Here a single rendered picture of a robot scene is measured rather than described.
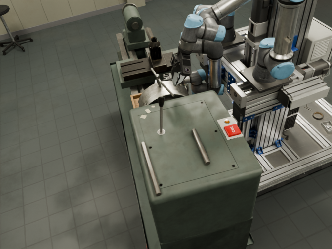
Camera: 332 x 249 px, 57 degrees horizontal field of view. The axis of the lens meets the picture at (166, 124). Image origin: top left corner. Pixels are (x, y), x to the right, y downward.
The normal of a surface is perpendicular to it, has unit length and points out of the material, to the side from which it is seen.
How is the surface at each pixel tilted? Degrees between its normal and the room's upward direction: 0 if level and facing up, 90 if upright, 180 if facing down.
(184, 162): 0
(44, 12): 90
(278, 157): 0
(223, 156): 0
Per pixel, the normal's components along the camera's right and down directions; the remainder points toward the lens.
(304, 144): -0.09, -0.69
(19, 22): 0.36, 0.65
